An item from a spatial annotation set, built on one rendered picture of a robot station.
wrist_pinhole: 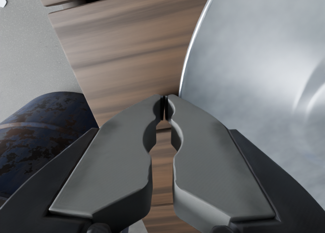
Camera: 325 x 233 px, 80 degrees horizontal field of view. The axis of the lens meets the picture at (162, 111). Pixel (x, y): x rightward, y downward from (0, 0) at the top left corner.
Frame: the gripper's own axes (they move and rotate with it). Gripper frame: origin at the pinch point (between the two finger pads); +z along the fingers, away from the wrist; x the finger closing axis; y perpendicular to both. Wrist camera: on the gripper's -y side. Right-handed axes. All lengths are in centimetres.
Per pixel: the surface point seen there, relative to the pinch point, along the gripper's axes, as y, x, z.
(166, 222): 16.4, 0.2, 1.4
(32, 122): 16.5, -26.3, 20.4
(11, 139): 16.7, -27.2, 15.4
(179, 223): 16.7, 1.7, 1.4
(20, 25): 0.9, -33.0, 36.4
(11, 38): 4, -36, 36
